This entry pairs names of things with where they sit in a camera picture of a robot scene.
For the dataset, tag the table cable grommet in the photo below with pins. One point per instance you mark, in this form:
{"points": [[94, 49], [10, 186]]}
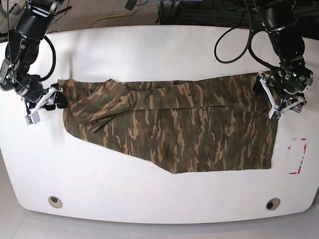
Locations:
{"points": [[273, 204], [55, 202]]}

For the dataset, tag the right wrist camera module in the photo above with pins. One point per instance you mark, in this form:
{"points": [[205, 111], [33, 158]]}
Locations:
{"points": [[32, 118]]}

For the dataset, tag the right table cable grommet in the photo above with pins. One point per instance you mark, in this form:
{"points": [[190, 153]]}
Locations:
{"points": [[273, 204]]}

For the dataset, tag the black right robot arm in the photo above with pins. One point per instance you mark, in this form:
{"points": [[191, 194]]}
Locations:
{"points": [[22, 51]]}

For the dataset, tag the red tape rectangle marking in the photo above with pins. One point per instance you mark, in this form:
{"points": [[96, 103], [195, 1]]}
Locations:
{"points": [[295, 155]]}

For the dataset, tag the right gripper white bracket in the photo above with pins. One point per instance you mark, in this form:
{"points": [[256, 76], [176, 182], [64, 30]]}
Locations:
{"points": [[46, 98]]}

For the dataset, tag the left table cable grommet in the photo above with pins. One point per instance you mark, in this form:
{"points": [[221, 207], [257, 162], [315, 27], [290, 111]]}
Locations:
{"points": [[55, 202]]}

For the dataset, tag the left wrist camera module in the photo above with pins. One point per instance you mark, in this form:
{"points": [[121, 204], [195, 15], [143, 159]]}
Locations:
{"points": [[275, 115]]}

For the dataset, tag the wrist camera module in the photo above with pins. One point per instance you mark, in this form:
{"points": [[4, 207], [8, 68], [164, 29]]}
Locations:
{"points": [[32, 118], [275, 115]]}

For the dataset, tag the camouflage T-shirt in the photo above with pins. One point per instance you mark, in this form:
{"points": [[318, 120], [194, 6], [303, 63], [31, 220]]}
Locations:
{"points": [[217, 124]]}

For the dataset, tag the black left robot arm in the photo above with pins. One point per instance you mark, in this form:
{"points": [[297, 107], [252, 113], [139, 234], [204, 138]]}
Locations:
{"points": [[287, 83]]}

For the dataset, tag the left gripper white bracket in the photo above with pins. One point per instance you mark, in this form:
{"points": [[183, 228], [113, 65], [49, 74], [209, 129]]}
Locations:
{"points": [[280, 100]]}

